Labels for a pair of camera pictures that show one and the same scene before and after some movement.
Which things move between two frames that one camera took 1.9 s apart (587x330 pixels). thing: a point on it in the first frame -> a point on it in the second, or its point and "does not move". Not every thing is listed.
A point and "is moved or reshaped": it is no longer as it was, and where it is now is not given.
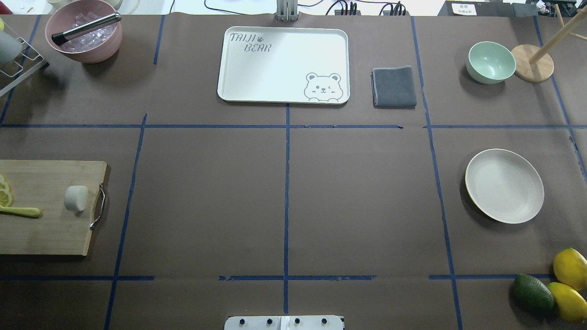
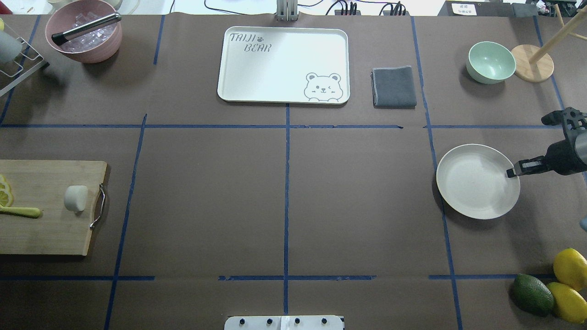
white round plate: [504, 186] is moved or reshaped
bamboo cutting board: [41, 184] does not move
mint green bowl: [489, 63] does not move
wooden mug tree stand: [533, 64] does not move
